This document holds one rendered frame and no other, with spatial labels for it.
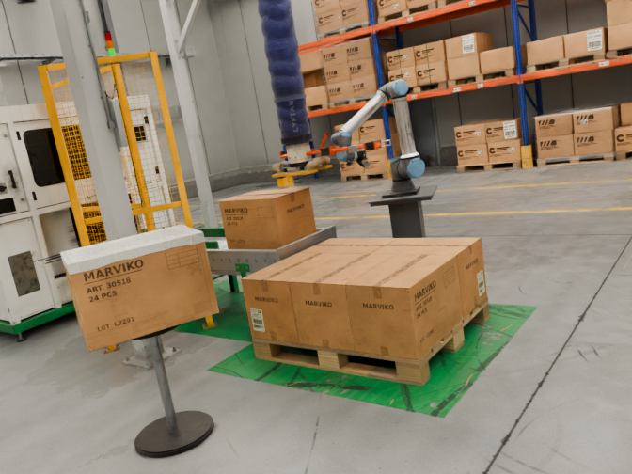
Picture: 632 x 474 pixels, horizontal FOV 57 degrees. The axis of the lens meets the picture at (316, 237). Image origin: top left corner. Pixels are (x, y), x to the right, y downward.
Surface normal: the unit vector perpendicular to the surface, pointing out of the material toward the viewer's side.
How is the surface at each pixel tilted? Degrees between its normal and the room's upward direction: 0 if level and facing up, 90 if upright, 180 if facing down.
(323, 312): 90
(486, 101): 90
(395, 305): 90
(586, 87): 90
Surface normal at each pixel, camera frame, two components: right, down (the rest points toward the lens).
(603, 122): -0.61, 0.22
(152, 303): 0.46, 0.11
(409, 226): -0.27, 0.24
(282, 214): 0.77, 0.00
